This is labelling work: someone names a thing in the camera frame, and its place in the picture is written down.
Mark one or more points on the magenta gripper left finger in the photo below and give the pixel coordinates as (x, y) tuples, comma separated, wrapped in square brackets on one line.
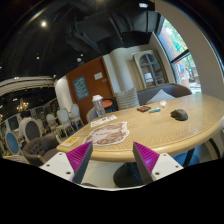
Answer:
[(79, 159)]

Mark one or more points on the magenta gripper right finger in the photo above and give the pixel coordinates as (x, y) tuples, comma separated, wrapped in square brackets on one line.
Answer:
[(146, 160)]

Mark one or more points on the dark grey computer mouse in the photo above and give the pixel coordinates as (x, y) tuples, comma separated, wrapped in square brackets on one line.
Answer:
[(179, 115)]

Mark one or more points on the yellow sticker card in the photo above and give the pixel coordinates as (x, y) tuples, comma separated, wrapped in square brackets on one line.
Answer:
[(70, 141)]

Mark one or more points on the dark grey tufted armchair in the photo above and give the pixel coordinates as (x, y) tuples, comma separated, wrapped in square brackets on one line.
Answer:
[(41, 149)]

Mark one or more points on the white oval-back chair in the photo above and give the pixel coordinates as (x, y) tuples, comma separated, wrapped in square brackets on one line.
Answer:
[(63, 116), (75, 113)]

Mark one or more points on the small dark red box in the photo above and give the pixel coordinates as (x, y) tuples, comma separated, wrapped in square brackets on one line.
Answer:
[(143, 108)]

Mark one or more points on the small teal packet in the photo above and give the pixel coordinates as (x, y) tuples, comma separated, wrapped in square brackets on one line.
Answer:
[(153, 110)]

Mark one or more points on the white printed paper sheet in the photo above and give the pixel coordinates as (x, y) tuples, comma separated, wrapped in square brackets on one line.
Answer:
[(102, 120)]

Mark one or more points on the grey-backed white chair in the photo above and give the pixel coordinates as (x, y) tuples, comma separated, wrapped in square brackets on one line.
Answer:
[(29, 129)]

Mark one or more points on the small clear glass ball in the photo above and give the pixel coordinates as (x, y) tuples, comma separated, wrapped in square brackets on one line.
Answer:
[(163, 103)]

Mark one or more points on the orange round side table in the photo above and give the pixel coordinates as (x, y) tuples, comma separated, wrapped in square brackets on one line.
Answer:
[(108, 105)]

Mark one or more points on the striped cushion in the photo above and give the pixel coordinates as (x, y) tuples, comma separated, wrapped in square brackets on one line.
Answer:
[(127, 99)]

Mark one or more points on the grey sofa bench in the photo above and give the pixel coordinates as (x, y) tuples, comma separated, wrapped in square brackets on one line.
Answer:
[(175, 90)]

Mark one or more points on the light grey pillow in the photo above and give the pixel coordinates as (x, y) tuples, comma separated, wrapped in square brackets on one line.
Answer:
[(161, 95)]

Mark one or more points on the blue-backed white chair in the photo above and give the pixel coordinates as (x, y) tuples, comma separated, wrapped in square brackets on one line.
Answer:
[(12, 142)]

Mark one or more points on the blue chalkboard sign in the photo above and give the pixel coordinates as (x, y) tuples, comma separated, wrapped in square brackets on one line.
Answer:
[(80, 88)]

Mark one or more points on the chandelier light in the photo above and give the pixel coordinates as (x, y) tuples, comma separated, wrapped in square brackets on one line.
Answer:
[(22, 106)]

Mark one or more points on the arched wooden display cabinet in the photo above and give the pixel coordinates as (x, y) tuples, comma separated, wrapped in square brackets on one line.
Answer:
[(150, 68)]

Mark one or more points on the black table pedestal base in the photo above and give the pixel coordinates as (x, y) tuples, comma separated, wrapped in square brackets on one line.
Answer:
[(127, 176)]

